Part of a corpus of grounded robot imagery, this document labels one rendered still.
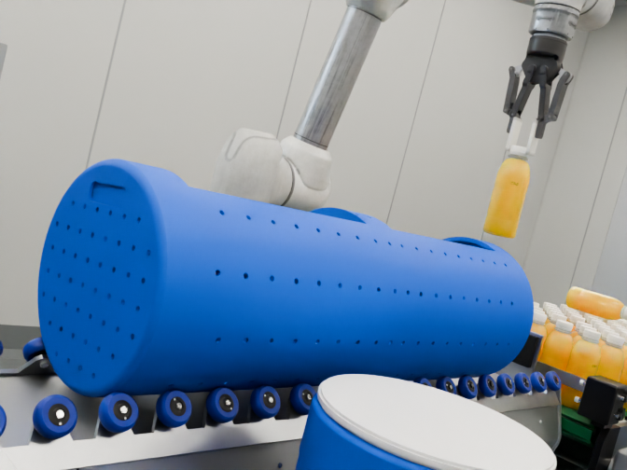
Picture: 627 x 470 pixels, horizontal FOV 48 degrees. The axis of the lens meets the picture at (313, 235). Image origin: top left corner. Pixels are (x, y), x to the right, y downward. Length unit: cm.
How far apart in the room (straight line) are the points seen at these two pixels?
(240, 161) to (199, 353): 98
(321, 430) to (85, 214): 39
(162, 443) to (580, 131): 601
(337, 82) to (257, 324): 115
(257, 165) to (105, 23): 232
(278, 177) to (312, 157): 14
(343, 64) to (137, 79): 225
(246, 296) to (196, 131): 339
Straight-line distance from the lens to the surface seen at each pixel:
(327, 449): 77
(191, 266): 78
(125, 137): 401
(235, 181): 174
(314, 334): 93
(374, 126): 500
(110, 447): 84
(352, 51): 191
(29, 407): 91
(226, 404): 91
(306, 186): 189
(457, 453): 75
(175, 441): 89
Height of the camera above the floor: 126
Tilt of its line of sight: 4 degrees down
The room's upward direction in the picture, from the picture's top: 14 degrees clockwise
